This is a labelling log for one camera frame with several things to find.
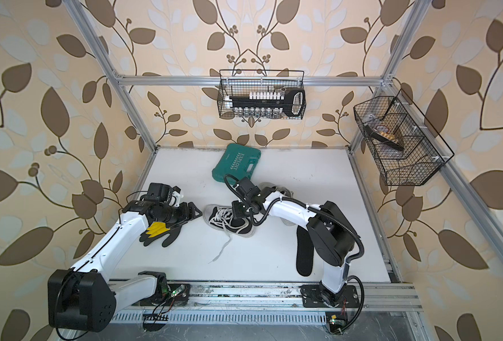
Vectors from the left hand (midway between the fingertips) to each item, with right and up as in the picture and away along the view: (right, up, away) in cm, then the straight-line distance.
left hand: (191, 214), depth 82 cm
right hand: (+17, 0, +6) cm, 18 cm away
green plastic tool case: (+16, +22, +26) cm, 38 cm away
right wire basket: (+79, +25, -7) cm, 83 cm away
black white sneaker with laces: (+11, -3, +5) cm, 12 cm away
